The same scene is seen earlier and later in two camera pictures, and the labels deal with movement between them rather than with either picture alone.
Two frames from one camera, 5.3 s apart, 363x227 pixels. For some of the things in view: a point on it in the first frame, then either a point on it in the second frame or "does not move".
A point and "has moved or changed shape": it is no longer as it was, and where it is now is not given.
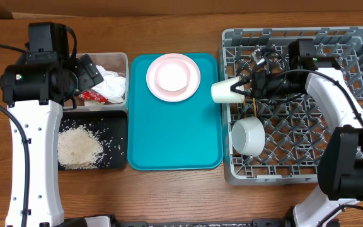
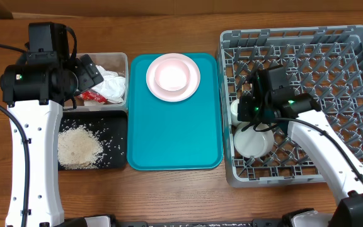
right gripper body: x=265 y=83 -> x=253 y=111
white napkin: x=112 y=87 does not move
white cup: x=221 y=91 -> x=234 y=113
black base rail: x=109 y=221 does not move
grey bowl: x=248 y=136 has moved or changed shape
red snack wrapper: x=92 y=96 does not move
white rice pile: x=79 y=148 does not move
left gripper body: x=84 y=77 does not move
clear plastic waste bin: x=118 y=62 does not move
